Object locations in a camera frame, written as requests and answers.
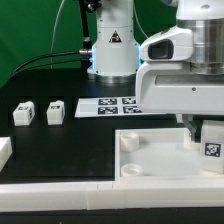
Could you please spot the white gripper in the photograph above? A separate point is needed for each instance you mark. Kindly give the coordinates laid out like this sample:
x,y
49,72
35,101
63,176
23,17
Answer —
x,y
165,82

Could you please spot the white square tabletop panel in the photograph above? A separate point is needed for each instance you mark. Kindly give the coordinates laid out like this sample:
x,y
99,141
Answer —
x,y
166,153

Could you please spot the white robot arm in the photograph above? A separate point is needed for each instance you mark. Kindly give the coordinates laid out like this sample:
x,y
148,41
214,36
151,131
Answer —
x,y
115,56

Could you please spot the marker sheet with tags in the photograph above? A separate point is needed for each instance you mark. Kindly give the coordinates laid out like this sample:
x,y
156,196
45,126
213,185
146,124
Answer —
x,y
107,106

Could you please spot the white side fence block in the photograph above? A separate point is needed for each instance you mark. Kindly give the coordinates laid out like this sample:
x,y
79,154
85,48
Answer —
x,y
5,151

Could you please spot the white obstacle fence rail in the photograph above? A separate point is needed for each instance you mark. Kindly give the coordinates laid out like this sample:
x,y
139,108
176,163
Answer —
x,y
120,195

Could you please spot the black cable upright connector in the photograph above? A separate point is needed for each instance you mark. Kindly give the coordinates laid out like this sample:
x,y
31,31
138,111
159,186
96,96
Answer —
x,y
85,29

